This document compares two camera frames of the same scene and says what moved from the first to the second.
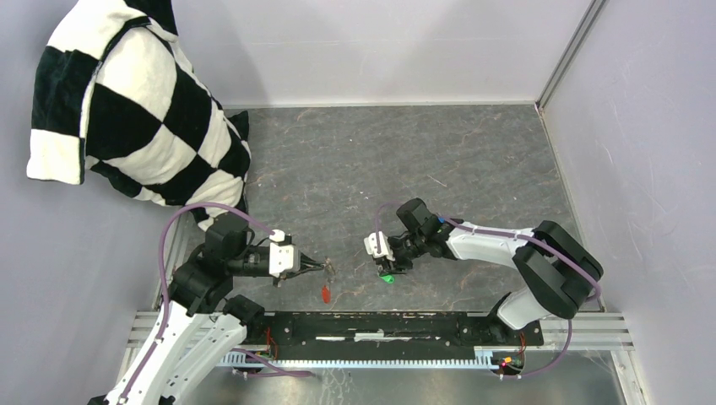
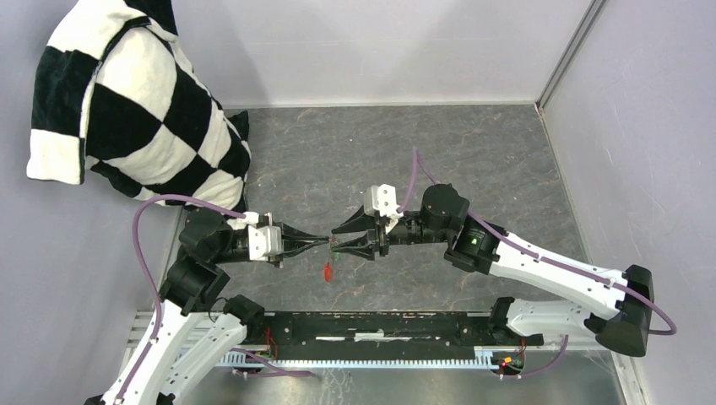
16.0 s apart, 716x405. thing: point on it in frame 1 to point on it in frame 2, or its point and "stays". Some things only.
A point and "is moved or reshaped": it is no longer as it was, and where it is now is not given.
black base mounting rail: x=389 y=335 stays
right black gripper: x=398 y=262 to x=357 y=222
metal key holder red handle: x=330 y=273 is moved or reshaped
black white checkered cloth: x=116 y=91 stays
